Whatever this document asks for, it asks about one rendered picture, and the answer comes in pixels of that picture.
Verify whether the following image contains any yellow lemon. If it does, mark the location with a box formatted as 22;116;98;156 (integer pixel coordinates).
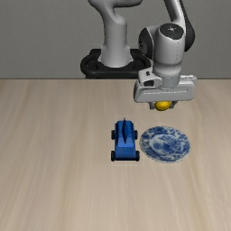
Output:
154;101;172;112

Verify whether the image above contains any blue and white plate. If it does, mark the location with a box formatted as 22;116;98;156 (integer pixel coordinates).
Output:
139;125;191;163

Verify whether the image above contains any blue toy car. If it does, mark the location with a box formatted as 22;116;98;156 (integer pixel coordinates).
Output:
110;117;141;162

